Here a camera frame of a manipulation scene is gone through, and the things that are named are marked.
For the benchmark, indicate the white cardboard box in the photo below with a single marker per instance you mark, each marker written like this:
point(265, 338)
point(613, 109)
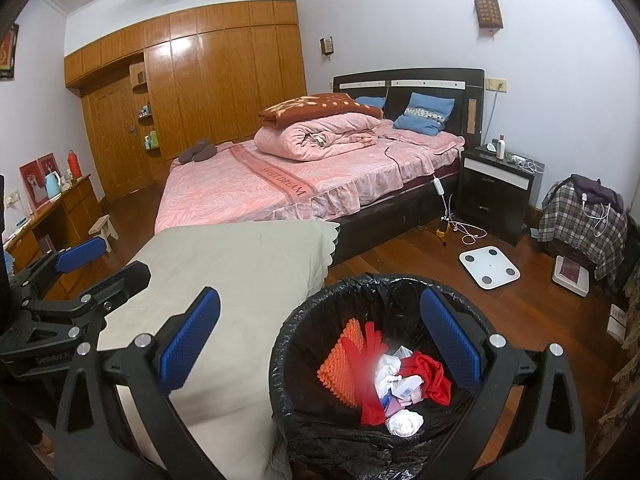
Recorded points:
point(617, 324)

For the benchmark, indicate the framed wall hanging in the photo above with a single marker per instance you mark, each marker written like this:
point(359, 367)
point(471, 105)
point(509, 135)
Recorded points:
point(7, 52)

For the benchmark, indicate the wooden wardrobe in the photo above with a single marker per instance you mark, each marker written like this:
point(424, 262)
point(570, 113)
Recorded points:
point(215, 85)

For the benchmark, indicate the wooden desk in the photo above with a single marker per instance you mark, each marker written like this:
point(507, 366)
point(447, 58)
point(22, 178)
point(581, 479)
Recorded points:
point(80, 200)

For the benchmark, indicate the dark purple garment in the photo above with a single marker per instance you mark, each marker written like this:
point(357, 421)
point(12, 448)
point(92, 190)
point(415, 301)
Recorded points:
point(597, 190)

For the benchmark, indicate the plaid cloth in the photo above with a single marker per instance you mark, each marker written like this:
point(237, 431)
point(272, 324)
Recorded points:
point(565, 220)

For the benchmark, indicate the white framed picture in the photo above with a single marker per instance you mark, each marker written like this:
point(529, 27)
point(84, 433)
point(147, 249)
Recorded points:
point(570, 275)

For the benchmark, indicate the red rubber glove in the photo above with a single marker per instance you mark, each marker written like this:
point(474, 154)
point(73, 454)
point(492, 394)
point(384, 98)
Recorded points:
point(357, 355)

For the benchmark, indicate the white bathroom scale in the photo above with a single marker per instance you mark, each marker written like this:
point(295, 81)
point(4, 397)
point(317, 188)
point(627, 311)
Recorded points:
point(489, 267)

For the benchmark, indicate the beige cloth covered table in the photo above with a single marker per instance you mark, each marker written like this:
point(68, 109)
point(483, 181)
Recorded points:
point(225, 260)

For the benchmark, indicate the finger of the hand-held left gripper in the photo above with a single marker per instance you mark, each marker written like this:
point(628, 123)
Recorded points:
point(125, 282)
point(80, 256)

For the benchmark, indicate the black lined trash bin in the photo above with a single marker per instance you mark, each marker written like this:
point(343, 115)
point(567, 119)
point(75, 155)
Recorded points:
point(320, 310)

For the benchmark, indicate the white bottle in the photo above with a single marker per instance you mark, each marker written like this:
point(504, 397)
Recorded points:
point(501, 147)

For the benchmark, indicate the white crumpled paper ball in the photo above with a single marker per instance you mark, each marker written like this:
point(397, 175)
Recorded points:
point(404, 422)

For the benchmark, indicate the folded pink quilt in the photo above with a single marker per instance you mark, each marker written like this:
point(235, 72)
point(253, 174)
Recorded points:
point(310, 140)

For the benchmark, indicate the white crumpled plastic bag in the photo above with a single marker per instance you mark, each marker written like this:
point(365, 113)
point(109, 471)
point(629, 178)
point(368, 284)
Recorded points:
point(387, 372)

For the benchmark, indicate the small wooden stool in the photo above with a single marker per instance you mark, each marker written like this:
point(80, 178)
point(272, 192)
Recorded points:
point(104, 230)

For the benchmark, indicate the large wooden wall lamp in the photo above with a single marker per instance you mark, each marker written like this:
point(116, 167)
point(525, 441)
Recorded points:
point(488, 12)

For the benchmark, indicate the beige wall socket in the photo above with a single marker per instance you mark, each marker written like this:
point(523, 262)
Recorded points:
point(496, 84)

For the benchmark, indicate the plain blue pillow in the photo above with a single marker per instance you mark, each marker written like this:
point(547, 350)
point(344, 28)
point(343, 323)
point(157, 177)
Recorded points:
point(415, 126)
point(371, 102)

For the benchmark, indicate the folded brown blanket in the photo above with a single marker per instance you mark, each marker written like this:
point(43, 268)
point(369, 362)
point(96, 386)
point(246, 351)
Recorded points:
point(320, 105)

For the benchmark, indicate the small wooden wall lamp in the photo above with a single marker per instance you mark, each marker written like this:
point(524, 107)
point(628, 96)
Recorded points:
point(327, 46)

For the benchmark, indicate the orange foam net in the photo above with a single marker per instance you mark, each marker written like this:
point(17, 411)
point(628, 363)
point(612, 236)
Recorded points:
point(337, 375)

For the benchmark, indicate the white power strip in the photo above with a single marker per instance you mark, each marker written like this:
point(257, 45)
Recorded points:
point(522, 160)

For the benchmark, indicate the red thermos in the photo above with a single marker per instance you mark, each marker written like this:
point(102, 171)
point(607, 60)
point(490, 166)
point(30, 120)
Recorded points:
point(75, 166)

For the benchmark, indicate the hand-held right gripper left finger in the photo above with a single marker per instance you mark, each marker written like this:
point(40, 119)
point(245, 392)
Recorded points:
point(190, 342)

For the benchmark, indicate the red cloth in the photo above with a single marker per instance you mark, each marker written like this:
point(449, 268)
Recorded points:
point(432, 375)

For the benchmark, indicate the bed with pink sheet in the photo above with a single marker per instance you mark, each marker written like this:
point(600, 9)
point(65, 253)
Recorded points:
point(225, 185)

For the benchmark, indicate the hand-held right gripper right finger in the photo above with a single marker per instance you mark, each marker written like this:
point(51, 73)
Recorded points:
point(450, 340)

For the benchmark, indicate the blue pillow with patterned trim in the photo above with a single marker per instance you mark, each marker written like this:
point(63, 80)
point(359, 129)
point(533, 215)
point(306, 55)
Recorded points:
point(432, 106)

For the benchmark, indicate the white wall socket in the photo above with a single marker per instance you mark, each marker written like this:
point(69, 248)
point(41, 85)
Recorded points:
point(13, 198)

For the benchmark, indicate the light blue kettle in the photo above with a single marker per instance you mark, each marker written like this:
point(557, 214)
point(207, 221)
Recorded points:
point(53, 186)

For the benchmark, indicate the red framed photo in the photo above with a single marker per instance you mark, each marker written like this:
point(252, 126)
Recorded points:
point(50, 164)
point(31, 187)

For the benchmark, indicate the dark nightstand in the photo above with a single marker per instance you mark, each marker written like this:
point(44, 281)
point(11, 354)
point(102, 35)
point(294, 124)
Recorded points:
point(492, 200)

